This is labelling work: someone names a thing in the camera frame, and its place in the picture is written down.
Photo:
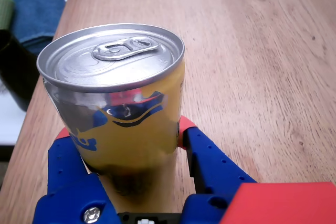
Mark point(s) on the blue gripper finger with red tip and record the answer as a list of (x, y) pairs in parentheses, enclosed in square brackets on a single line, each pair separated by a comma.
[(212, 163), (68, 192)]

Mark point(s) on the yellow Red Bull can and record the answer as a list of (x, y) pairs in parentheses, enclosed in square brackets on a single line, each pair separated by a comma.
[(113, 58)]

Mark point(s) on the black round container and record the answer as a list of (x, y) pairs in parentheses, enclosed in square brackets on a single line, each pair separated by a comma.
[(18, 72)]

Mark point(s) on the blue cloth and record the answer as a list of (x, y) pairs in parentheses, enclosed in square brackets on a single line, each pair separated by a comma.
[(36, 14)]

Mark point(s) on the green ribbed item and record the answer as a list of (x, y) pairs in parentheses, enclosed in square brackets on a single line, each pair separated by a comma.
[(5, 11)]

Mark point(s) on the red camera mount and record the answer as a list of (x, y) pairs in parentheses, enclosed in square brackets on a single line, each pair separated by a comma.
[(283, 204)]

